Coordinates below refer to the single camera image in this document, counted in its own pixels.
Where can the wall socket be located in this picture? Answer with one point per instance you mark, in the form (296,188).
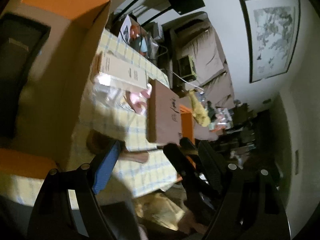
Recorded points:
(267,101)

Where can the wall switch panel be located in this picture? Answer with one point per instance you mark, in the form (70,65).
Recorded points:
(297,162)

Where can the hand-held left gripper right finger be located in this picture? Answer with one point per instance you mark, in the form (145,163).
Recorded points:
(212,167)

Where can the clear plastic bag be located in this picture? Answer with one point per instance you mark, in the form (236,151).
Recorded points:
(107,90)

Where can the black speaker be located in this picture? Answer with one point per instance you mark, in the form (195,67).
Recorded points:
(186,0)

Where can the yellow plastic bag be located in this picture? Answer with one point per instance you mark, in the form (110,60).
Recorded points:
(160,207)

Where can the black speaker stand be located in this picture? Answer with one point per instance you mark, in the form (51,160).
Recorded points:
(155,16)

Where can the brown sofa cushion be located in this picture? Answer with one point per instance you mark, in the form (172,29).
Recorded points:
(221,87)
(202,55)

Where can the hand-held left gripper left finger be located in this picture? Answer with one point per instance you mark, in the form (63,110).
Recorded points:
(106,165)

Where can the dark cluttered shelf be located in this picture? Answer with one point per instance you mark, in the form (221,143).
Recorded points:
(245,135)

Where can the light blue object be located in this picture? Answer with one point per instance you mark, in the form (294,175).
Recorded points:
(143,46)

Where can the brown cardboard box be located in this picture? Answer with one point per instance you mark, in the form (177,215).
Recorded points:
(162,110)

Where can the white printed leaflet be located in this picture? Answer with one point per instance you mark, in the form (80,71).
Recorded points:
(125,30)

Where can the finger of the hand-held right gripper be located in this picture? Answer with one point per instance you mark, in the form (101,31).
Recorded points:
(175,160)

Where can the pink ribbon bow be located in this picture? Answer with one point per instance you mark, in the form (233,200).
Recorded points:
(140,100)

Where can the colourful packet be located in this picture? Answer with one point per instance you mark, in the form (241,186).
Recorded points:
(221,116)

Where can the long beige box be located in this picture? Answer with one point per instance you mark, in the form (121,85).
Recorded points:
(120,70)

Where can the dark flat object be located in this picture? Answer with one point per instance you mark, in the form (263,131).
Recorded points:
(17,80)

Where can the framed ink painting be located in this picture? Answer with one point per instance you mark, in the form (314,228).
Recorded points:
(272,37)

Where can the brown sofa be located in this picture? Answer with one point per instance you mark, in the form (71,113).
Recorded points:
(202,133)

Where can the black orange tool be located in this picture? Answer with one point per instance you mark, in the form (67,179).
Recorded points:
(135,31)

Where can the yellow cloth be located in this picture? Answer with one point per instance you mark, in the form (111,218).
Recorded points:
(200,110)

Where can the orange cardboard box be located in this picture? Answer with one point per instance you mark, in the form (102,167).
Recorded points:
(75,55)

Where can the green-edged black device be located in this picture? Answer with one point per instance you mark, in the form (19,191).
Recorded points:
(186,65)

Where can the yellow checked tablecloth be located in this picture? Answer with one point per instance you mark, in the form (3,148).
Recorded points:
(135,132)

